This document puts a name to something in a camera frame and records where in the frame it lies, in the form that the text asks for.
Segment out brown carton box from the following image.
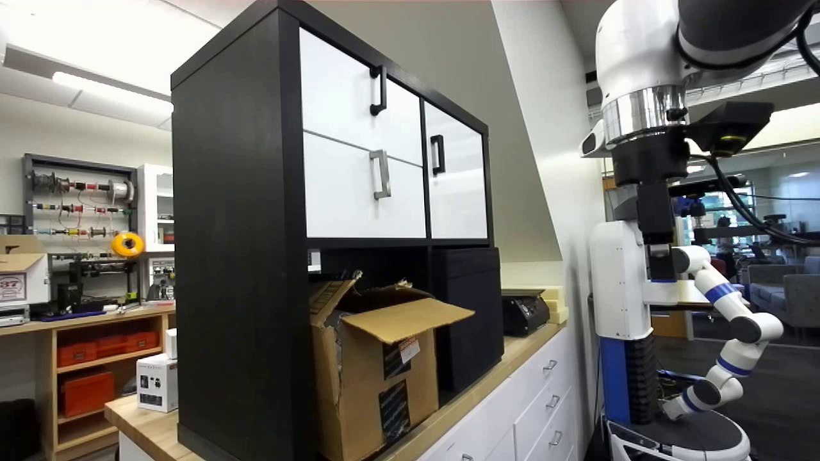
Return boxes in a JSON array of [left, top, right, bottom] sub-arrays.
[[309, 272, 470, 461]]

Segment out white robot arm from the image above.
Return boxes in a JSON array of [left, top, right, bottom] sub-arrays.
[[582, 0, 817, 156]]

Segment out lower white drawer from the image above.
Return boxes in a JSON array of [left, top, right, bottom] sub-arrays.
[[301, 132, 424, 237]]

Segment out white drawer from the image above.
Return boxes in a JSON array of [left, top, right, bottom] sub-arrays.
[[301, 132, 424, 237], [299, 31, 422, 164]]

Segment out upper white drawer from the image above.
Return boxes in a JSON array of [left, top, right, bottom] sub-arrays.
[[299, 31, 422, 164]]

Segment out small white box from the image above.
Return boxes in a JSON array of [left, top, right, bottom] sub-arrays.
[[136, 354, 176, 411]]

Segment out white cabinet door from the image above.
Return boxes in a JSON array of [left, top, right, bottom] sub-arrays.
[[424, 101, 486, 237]]

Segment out black cube shelf unit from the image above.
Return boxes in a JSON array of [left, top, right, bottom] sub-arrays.
[[170, 0, 493, 461]]

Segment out black device on counter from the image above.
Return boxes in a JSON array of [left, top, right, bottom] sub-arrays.
[[502, 290, 548, 337]]

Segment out white counter cabinet wood top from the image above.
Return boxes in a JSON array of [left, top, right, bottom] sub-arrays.
[[104, 323, 582, 461]]

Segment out white and blue mobile robot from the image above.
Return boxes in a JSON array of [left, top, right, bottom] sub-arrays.
[[588, 154, 783, 461]]

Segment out yellow tape spool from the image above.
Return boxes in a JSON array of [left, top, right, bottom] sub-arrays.
[[110, 229, 145, 259]]

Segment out wooden shelf unit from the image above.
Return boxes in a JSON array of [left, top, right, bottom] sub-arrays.
[[0, 304, 174, 461]]

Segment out grey tool pegboard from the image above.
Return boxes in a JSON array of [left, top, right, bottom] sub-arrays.
[[22, 154, 138, 252]]

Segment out red storage bin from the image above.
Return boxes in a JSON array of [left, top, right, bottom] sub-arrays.
[[62, 371, 115, 418]]

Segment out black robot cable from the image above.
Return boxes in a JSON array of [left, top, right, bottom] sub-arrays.
[[703, 0, 820, 251]]

